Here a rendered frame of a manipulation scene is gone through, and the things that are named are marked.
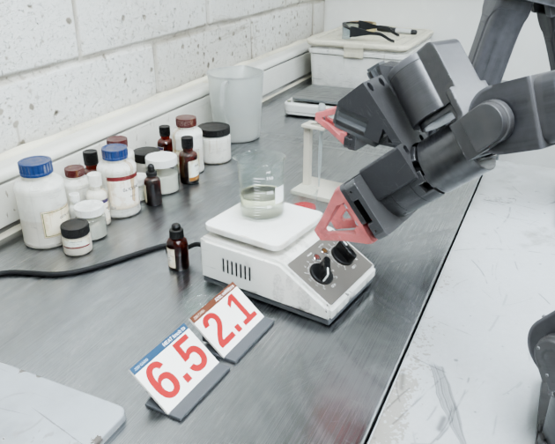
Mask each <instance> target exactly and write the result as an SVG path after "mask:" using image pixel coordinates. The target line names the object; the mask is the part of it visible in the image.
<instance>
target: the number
mask: <svg viewBox="0 0 555 444"><path fill-rule="evenodd" d="M213 360H214V358H213V357H212V356H211V355H210V354H209V353H208V352H207V351H206V350H205V349H204V348H203V347H202V345H201V344H200V343H199V342H198V341H197V340H196V339H195V337H194V336H193V335H192V334H191V333H190V332H189V331H188V330H186V331H185V332H183V333H182V334H181V335H180V336H179V337H178V338H176V339H175V340H174V341H173V342H172V343H171V344H170V345H169V346H168V347H167V348H166V349H165V350H164V351H162V352H161V353H160V354H159V355H158V356H156V357H155V358H154V359H153V360H152V361H151V362H149V363H148V364H147V365H146V366H145V367H144V368H142V369H141V370H140V371H139V372H138V373H137V375H138V376H139V377H140V378H141V379H142V380H143V382H144V383H145V384H146V385H147V386H148V387H149V389H150V390H151V391H152V392H153V393H154V394H155V396H156V397H157V398H158V399H159V400H160V401H161V402H162V403H163V404H164V405H165V406H166V407H167V406H168V405H169V404H170V403H171V402H172V401H173V400H174V399H175V398H176V397H177V396H178V395H179V394H180V393H181V392H182V391H183V390H184V389H185V388H186V387H187V386H188V385H189V384H190V383H191V382H192V381H193V380H194V379H195V378H196V377H197V376H198V375H199V374H200V373H201V372H202V371H203V370H204V369H205V368H206V367H207V366H208V365H209V364H210V363H211V362H212V361H213Z"/></svg>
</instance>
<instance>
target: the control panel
mask: <svg viewBox="0 0 555 444"><path fill-rule="evenodd" d="M337 242H338V240H318V241H317V242H316V243H315V244H313V245H312V246H311V247H310V248H308V249H307V250H305V251H304V252H303V253H302V254H300V255H299V256H297V257H296V258H295V259H294V260H292V261H291V262H290V263H288V264H287V265H288V267H289V268H290V269H292V270H293V271H294V272H295V273H296V274H297V275H298V276H299V277H300V278H301V279H303V280H304V281H305V282H306V283H307V284H308V285H309V286H310V287H311V288H312V289H313V290H315V291H316V292H317V293H318V294H319V295H320V296H321V297H322V298H323V299H324V300H326V301H327V302H328V303H329V304H330V305H333V304H334V303H335V302H336V301H337V300H338V299H339V298H340V297H341V296H342V295H343V294H344V293H345V292H346V291H347V290H348V289H349V288H350V287H351V286H352V285H353V284H354V283H355V282H356V281H357V280H358V279H359V278H361V277H362V276H363V275H364V274H365V273H366V272H367V271H368V270H369V269H370V268H371V267H372V264H371V263H370V262H369V261H368V260H367V259H366V258H365V257H364V256H362V255H361V254H360V253H359V252H358V251H357V250H356V249H355V248H353V247H352V246H351V245H350V244H349V243H348V242H347V243H348V245H349V246H350V247H351V248H352V250H353V251H354V252H355V253H356V254H357V257H356V258H355V259H354V261H353V263H352V264H351V265H342V264H341V263H338V262H337V261H336V260H335V259H334V257H333V256H332V254H331V250H332V248H333V247H335V246H336V244H337ZM323 248H326V249H327V250H328V252H327V253H323V252H322V249H323ZM315 255H318V256H320V259H319V260H318V259H315ZM325 256H327V257H329V259H330V270H331V271H332V273H333V277H334V278H333V281H332V282H331V283H330V284H328V285H323V284H320V283H318V282H317V281H315V280H314V279H313V278H312V276H311V274H310V267H311V266H312V264H314V263H320V262H321V261H322V259H323V258H324V257H325Z"/></svg>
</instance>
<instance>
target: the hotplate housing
mask: <svg viewBox="0 0 555 444"><path fill-rule="evenodd" d="M316 226H317V225H316ZM316 226H314V227H313V228H311V229H310V230H309V231H307V232H306V233H304V234H303V235H302V236H300V237H299V238H298V239H297V240H295V241H294V242H293V243H291V244H290V245H289V246H287V247H286V248H284V249H282V250H280V251H270V250H268V249H265V248H259V247H257V246H254V245H251V244H248V243H245V242H242V241H239V240H235V239H231V238H228V237H225V236H223V235H220V234H216V233H212V232H209V233H207V234H206V235H205V236H203V238H201V239H200V241H201V255H202V269H203V275H204V280H205V281H208V282H214V283H218V284H220V285H222V286H223V287H225V288H226V287H227V286H228V285H230V284H231V283H232V282H234V283H235V284H236V285H237V287H238V288H239V289H240V290H241V291H242V292H243V293H244V295H247V296H249V297H251V298H254V299H257V300H260V301H263V302H266V303H269V304H271V305H273V306H276V307H280V308H283V309H285V310H288V311H290V312H293V313H295V314H298V315H302V316H305V317H306V318H309V319H312V320H315V321H317V322H321V323H324V324H326V325H330V324H331V323H332V322H333V321H334V320H335V319H336V318H337V317H338V316H339V315H340V314H341V313H342V312H343V311H344V310H345V309H346V308H347V307H348V306H349V305H350V304H351V303H352V302H353V301H354V300H355V299H356V298H357V297H358V296H359V295H360V294H361V293H362V291H363V290H364V289H365V288H366V287H367V286H368V285H369V284H370V283H371V282H372V281H373V277H374V276H375V268H374V266H373V265H372V267H371V268H370V269H369V270H368V271H367V272H366V273H365V274H364V275H363V276H362V277H360V278H359V279H358V280H357V281H356V282H355V283H354V284H353V285H352V286H351V287H350V288H349V289H348V290H347V291H346V292H345V293H344V294H343V295H342V296H341V297H340V298H339V299H338V300H337V301H336V302H335V303H334V304H333V305H330V304H329V303H328V302H327V301H326V300H324V299H323V298H322V297H321V296H320V295H319V294H318V293H317V292H316V291H315V290H313V289H312V288H311V287H310V286H309V285H308V284H307V283H306V282H305V281H304V280H303V279H301V278H300V277H299V276H298V275H297V274H296V273H295V272H294V271H293V270H292V269H290V268H289V267H288V265H287V264H288V263H290V262H291V261H292V260H294V259H295V258H296V257H297V256H299V255H300V254H302V253H303V252H304V251H305V250H307V249H308V248H310V247H311V246H312V245H313V244H315V243H316V242H317V241H318V240H319V237H318V236H317V234H316V233H315V228H316Z"/></svg>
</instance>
